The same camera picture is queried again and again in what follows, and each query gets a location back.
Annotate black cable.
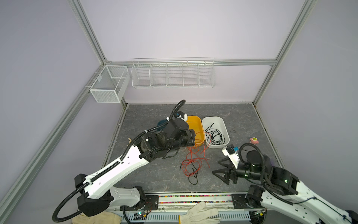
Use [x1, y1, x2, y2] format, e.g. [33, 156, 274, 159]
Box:
[204, 122, 226, 146]

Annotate red cables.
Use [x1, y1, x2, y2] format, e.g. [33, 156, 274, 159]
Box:
[179, 131, 213, 185]

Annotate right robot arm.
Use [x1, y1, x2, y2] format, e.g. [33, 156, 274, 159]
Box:
[213, 148, 358, 224]

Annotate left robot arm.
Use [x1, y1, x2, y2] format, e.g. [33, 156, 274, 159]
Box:
[52, 118, 196, 223]

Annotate teal plastic bin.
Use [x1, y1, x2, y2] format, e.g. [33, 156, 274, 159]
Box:
[157, 120, 167, 127]

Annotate yellow plastic bin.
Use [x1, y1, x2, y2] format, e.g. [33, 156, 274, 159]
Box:
[186, 116, 205, 147]

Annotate pink toy figure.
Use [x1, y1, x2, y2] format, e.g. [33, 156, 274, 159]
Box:
[249, 137, 259, 145]

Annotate white plastic bin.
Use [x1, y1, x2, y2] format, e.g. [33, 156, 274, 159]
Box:
[202, 116, 230, 149]

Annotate right work glove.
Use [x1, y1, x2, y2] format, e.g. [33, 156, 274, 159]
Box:
[178, 202, 221, 224]

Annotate work glove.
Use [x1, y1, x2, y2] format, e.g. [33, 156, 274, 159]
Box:
[72, 211, 122, 224]
[178, 202, 221, 224]

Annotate white mesh box basket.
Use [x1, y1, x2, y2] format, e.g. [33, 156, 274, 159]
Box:
[89, 65, 131, 103]

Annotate left work glove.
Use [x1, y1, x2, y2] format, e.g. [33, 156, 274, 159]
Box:
[72, 211, 122, 224]

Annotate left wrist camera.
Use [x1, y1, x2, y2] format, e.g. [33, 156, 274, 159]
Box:
[175, 111, 188, 122]

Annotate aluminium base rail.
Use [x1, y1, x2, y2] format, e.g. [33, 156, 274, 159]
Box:
[120, 191, 314, 222]

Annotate white wire shelf basket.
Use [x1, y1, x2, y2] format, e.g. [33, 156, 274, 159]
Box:
[131, 58, 216, 88]

